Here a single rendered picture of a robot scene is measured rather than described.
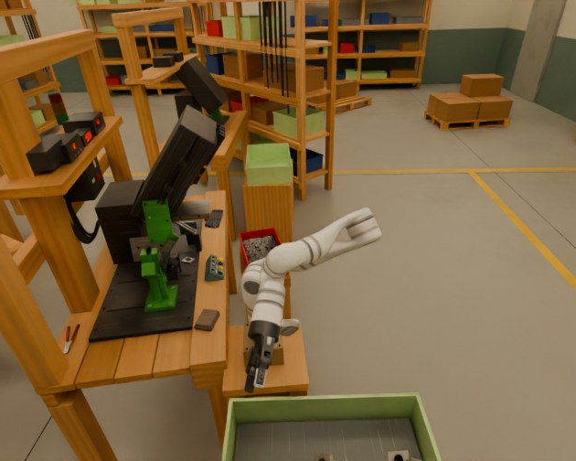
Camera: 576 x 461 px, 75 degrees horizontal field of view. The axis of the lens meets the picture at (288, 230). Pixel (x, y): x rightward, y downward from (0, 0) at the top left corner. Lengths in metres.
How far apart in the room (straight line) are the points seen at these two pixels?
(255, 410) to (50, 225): 1.04
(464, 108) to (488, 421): 5.57
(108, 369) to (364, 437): 0.97
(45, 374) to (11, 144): 0.81
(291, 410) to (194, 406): 1.24
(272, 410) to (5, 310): 0.90
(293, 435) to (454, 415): 1.37
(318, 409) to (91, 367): 0.88
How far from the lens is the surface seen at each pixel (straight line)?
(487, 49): 11.39
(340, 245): 1.17
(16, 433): 2.88
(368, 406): 1.39
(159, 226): 1.90
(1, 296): 1.45
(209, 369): 1.57
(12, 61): 1.69
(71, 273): 1.83
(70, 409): 1.81
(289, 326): 0.92
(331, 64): 4.27
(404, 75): 10.30
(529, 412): 2.76
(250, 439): 1.40
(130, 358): 1.67
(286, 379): 1.51
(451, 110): 7.19
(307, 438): 1.39
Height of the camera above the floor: 2.07
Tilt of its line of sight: 32 degrees down
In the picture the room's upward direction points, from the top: 2 degrees counter-clockwise
